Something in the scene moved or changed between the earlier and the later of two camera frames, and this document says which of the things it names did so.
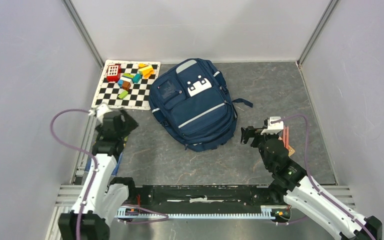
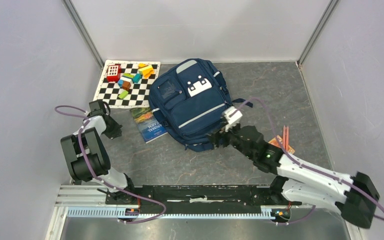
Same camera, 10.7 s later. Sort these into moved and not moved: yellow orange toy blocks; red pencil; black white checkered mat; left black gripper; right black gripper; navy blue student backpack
Moved: left black gripper; right black gripper
Not moved: black white checkered mat; red pencil; navy blue student backpack; yellow orange toy blocks
